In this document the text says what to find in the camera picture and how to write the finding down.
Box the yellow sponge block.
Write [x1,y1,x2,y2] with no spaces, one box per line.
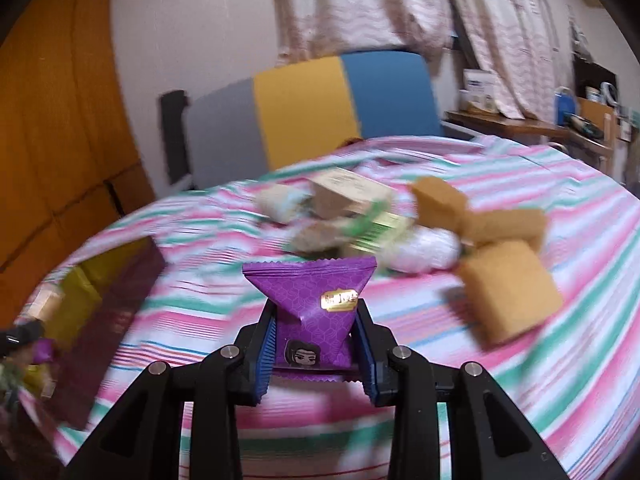
[460,208,548,252]
[457,240,563,344]
[411,177,468,234]

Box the gold maroon storage box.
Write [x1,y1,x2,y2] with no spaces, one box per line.
[24,236,166,430]

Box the beige cardboard box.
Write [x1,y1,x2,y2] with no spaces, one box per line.
[309,167,394,220]

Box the wooden side desk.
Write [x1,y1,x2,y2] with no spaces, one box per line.
[446,112,614,177]

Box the green tea box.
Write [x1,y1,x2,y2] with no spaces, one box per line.
[341,210,413,257]

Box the rolled white blue sock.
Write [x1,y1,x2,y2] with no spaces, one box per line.
[255,184,310,226]

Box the striped pink green bedsheet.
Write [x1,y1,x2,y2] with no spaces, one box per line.
[16,134,640,480]

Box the silver white ball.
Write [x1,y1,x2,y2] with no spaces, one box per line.
[382,226,461,274]

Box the white blue carton on desk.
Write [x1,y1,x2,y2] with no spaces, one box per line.
[463,68,498,114]

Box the purple snack packet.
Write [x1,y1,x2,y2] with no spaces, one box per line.
[242,256,376,380]

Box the green-edged cracker packet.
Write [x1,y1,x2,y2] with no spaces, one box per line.
[285,218,360,256]

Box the orange wooden wardrobe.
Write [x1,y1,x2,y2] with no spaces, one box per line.
[1,0,155,325]

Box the blue round container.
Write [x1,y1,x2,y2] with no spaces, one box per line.
[554,87,577,127]

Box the grey yellow blue headboard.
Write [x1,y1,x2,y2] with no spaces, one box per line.
[158,50,442,188]

